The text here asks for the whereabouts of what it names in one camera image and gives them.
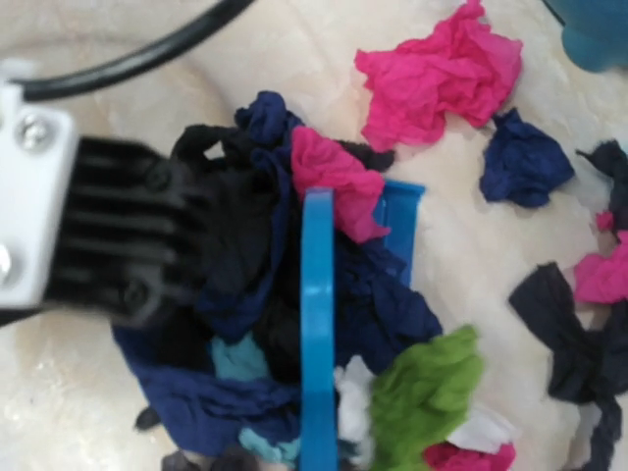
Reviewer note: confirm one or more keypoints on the teal plastic waste bin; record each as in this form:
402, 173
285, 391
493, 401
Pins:
594, 32

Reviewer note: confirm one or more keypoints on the green paper scrap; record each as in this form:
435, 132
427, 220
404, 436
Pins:
423, 397

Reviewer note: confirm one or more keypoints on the white paper scrap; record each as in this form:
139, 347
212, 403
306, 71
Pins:
353, 384

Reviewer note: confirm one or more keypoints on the long black paper strip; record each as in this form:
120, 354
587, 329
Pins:
587, 365

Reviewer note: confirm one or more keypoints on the light blue paper scrap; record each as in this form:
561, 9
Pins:
242, 361

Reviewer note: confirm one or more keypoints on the blue plastic dustpan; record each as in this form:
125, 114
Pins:
377, 314

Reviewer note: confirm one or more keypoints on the blue hand brush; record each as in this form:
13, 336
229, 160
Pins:
319, 450

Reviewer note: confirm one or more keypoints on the navy paper scrap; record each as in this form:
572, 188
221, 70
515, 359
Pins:
523, 164

